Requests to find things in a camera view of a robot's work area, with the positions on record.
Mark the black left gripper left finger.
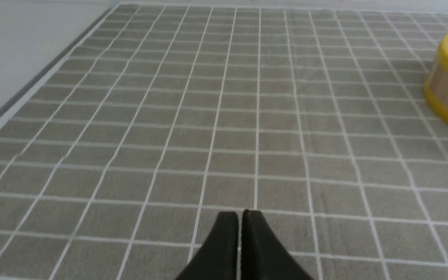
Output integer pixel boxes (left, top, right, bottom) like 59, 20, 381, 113
176, 212, 239, 280

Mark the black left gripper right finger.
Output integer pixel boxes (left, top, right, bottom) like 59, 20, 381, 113
241, 209, 312, 280

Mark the grey checkered tablecloth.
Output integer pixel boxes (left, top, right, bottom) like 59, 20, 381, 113
0, 5, 448, 280

